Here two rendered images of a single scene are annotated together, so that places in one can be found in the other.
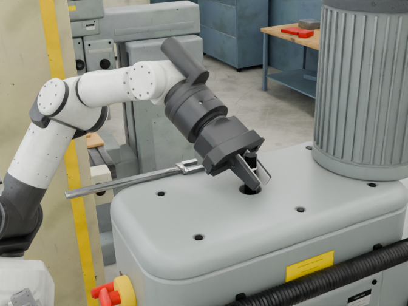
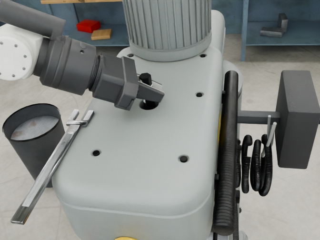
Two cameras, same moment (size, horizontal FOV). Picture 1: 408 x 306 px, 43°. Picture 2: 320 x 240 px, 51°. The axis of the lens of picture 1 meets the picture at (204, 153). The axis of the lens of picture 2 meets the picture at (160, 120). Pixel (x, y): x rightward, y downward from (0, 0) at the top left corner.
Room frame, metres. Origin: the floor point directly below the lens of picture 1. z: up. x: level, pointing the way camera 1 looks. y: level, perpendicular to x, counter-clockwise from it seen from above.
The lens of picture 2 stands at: (0.40, 0.30, 2.27)
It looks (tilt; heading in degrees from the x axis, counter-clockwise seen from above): 39 degrees down; 311
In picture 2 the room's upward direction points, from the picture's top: 8 degrees counter-clockwise
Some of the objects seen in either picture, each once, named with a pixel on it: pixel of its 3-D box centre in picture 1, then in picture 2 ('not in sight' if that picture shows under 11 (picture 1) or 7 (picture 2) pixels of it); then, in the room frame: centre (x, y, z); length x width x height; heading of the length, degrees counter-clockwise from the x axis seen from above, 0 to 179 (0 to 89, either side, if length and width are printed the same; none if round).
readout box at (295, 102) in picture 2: not in sight; (295, 119); (0.57, -0.49, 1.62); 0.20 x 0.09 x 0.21; 115
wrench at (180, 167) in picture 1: (136, 178); (55, 157); (0.79, 0.12, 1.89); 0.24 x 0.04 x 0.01; 114
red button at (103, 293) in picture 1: (110, 299); not in sight; (0.64, 0.15, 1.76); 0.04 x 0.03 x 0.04; 25
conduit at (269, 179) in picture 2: not in sight; (243, 164); (0.68, -0.40, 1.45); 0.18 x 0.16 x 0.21; 115
